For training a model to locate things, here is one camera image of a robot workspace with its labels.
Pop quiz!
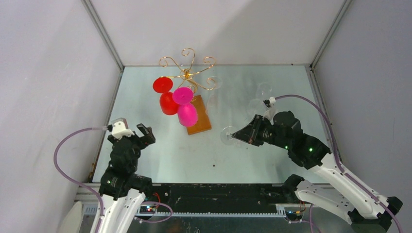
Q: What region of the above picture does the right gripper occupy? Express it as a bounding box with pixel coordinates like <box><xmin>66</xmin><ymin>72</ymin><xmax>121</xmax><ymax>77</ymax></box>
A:
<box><xmin>232</xmin><ymin>115</ymin><xmax>290</xmax><ymax>150</ymax></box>

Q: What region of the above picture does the pink wine glass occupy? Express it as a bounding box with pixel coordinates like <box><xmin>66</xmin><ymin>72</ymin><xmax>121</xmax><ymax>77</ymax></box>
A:
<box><xmin>172</xmin><ymin>87</ymin><xmax>198</xmax><ymax>127</ymax></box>

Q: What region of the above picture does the red wine glass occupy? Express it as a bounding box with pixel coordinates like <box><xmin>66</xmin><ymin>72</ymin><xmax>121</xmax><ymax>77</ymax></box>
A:
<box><xmin>153</xmin><ymin>77</ymin><xmax>178</xmax><ymax>116</ymax></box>

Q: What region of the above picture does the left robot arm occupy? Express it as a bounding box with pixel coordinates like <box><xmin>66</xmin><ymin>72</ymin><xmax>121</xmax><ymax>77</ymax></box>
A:
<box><xmin>91</xmin><ymin>120</ymin><xmax>155</xmax><ymax>233</ymax></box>

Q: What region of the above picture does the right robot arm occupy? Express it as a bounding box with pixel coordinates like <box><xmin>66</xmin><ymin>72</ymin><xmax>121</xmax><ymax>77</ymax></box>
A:
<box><xmin>231</xmin><ymin>111</ymin><xmax>403</xmax><ymax>233</ymax></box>

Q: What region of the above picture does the gold rack wooden base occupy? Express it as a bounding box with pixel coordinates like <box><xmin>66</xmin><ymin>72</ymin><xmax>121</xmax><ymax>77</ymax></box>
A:
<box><xmin>152</xmin><ymin>48</ymin><xmax>217</xmax><ymax>135</ymax></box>

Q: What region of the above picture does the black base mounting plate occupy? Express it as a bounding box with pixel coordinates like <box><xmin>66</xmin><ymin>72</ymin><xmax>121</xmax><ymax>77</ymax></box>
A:
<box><xmin>153</xmin><ymin>183</ymin><xmax>301</xmax><ymax>215</ymax></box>

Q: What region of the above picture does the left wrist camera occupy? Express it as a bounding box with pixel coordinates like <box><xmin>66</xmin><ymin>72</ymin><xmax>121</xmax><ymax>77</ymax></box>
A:
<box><xmin>111</xmin><ymin>117</ymin><xmax>134</xmax><ymax>139</ymax></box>

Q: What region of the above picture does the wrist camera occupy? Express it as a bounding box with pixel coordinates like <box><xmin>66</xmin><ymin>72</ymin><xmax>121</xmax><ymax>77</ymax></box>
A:
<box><xmin>111</xmin><ymin>117</ymin><xmax>134</xmax><ymax>139</ymax></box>
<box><xmin>263</xmin><ymin>97</ymin><xmax>278</xmax><ymax>121</ymax></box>

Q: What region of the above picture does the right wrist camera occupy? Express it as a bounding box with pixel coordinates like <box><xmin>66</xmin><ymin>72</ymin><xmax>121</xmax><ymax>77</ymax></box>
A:
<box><xmin>263</xmin><ymin>97</ymin><xmax>278</xmax><ymax>121</ymax></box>

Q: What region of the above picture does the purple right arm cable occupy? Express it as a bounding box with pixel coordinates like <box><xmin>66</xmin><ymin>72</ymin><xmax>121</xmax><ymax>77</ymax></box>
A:
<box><xmin>275</xmin><ymin>94</ymin><xmax>404</xmax><ymax>233</ymax></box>

